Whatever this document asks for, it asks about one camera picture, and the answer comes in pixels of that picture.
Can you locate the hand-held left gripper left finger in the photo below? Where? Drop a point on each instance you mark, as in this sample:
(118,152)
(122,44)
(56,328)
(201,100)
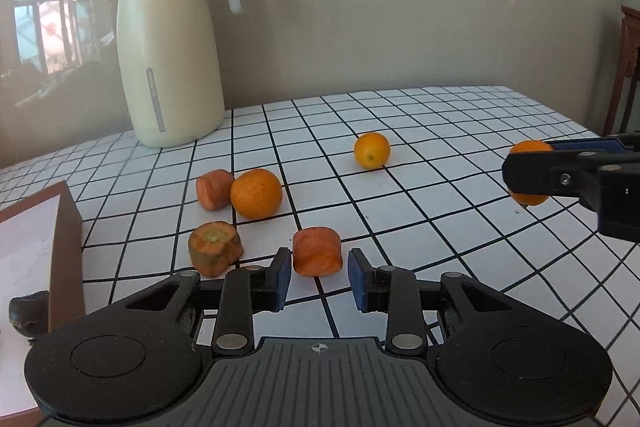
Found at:
(282,279)

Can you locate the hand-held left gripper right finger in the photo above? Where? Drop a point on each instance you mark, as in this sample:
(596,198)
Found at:
(357,279)

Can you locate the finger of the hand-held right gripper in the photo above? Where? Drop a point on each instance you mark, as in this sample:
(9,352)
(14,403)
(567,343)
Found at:
(600,143)
(545,174)

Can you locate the orange kumquat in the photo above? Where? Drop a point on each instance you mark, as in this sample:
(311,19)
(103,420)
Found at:
(371,150)
(530,147)

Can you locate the orange carrot piece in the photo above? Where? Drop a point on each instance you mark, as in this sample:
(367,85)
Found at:
(317,252)
(212,189)

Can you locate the carrot top piece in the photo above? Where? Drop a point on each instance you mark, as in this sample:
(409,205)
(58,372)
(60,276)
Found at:
(215,249)

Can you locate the tangerine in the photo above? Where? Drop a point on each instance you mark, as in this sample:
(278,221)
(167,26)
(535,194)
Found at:
(256,194)

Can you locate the brown cardboard box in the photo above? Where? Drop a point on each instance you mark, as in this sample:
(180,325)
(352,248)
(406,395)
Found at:
(30,267)

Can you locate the dark mangosteen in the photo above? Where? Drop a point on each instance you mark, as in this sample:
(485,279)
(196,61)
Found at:
(27,312)

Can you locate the carved wooden furniture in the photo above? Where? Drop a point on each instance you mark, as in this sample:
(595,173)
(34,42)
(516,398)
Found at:
(625,72)

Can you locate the white checked tablecloth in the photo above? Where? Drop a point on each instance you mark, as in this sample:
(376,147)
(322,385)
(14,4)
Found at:
(450,132)

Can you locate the cream thermos jug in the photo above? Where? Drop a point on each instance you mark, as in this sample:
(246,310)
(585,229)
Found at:
(170,57)

